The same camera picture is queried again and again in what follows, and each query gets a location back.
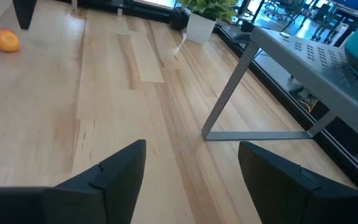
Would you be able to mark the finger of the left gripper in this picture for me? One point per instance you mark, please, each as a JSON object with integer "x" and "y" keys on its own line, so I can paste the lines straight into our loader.
{"x": 25, "y": 12}

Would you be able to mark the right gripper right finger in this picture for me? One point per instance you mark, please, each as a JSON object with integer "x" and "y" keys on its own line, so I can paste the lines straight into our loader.
{"x": 275, "y": 186}

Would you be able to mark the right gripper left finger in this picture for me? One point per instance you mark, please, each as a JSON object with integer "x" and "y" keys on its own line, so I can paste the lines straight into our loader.
{"x": 120, "y": 180}

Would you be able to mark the small orange pepper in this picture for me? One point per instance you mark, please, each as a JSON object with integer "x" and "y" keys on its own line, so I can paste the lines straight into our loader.
{"x": 6, "y": 40}

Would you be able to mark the grey perforated metal stand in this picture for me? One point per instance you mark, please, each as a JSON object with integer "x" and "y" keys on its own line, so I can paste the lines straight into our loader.
{"x": 322, "y": 68}

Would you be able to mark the green plant white pot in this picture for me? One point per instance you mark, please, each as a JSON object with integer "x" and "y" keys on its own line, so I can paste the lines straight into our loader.
{"x": 200, "y": 28}

